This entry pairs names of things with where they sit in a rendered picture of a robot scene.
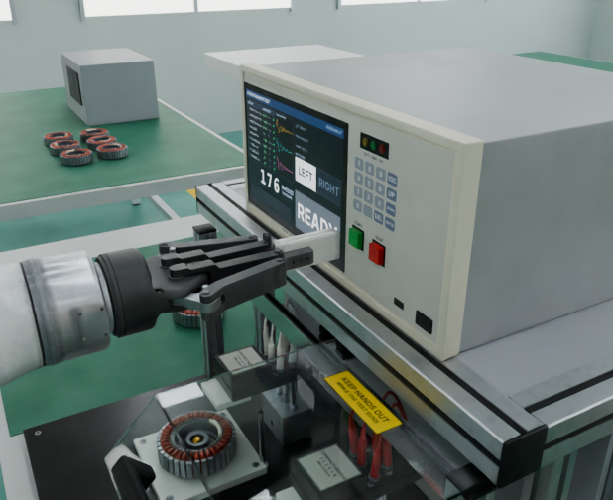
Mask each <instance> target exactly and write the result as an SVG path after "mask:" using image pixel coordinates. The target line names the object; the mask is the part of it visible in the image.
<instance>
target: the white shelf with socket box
mask: <svg viewBox="0 0 613 500"><path fill-rule="evenodd" d="M351 57H363V56H362V55H358V54H354V53H351V52H346V51H342V50H338V49H334V48H330V47H325V46H321V45H307V46H294V47H280V48H267V49H255V50H242V51H228V52H215V53H204V65H205V66H207V67H209V68H212V69H214V70H217V71H219V72H222V73H224V74H227V75H229V76H232V77H234V78H237V79H239V80H240V65H241V64H242V63H243V64H244V63H255V64H258V65H261V64H272V63H294V62H305V61H317V60H328V59H340V58H351Z"/></svg>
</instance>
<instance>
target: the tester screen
mask: <svg viewBox="0 0 613 500"><path fill-rule="evenodd" d="M246 103H247V129H248V154H249V180H250V198H252V199H253V200H254V201H256V202H257V203H258V204H260V205H261V206H263V207H264V208H265V209H267V210H268V211H269V212H271V213H272V214H273V215H275V216H276V217H278V218H279V219H280V220H282V221H283V222H284V223H286V224H287V225H288V226H290V227H291V228H292V229H294V230H295V231H296V232H297V233H298V234H300V235H302V234H304V233H302V232H301V231H300V230H298V229H297V228H296V200H295V189H296V190H297V191H299V192H301V193H302V194H304V195H305V196H307V197H309V198H310V199H312V200H313V201H315V202H317V203H318V204H320V205H321V206H323V207H325V208H326V209H328V210H329V211H331V212H333V213H334V214H336V215H337V216H339V217H340V255H339V259H335V261H336V262H338V263H339V264H340V260H341V220H342V181H343V140H344V129H341V128H339V127H337V126H334V125H332V124H330V123H327V122H325V121H322V120H320V119H318V118H315V117H313V116H310V115H308V114H306V113H303V112H301V111H299V110H297V109H295V108H292V107H290V106H288V105H285V104H283V103H280V102H278V101H276V100H273V99H271V98H268V97H266V96H264V95H261V94H259V93H257V92H254V91H252V90H249V89H247V88H246ZM296 157H298V158H300V159H302V160H304V161H306V162H308V163H309V164H311V165H313V166H315V167H317V168H319V169H321V170H322V171H324V172H326V173H328V174H330V175H332V176H333V177H335V178H337V179H339V180H341V194H340V206H338V205H336V204H335V203H333V202H331V201H330V200H328V199H327V198H325V197H323V196H322V195H320V194H318V193H317V192H315V191H313V190H312V189H310V188H308V187H306V186H304V185H303V184H301V183H299V182H298V181H296ZM260 167H261V168H263V169H264V170H266V171H268V172H269V173H271V174H272V175H274V176H276V177H277V178H279V179H280V196H278V195H277V194H275V193H274V192H272V191H271V190H269V189H268V188H266V187H264V186H263V185H261V184H260ZM251 183H253V184H254V185H256V186H257V187H259V188H261V189H262V190H263V191H265V192H266V193H268V194H269V195H271V196H272V197H274V198H275V199H277V200H278V201H280V202H281V203H282V204H284V205H285V206H287V207H288V208H290V209H291V210H292V221H290V220H288V219H287V218H286V217H284V216H283V215H282V214H281V213H280V212H278V211H277V210H276V209H274V208H273V207H271V206H270V205H269V204H267V203H266V202H264V201H263V200H262V199H260V198H259V197H257V196H256V195H255V194H253V193H252V192H251Z"/></svg>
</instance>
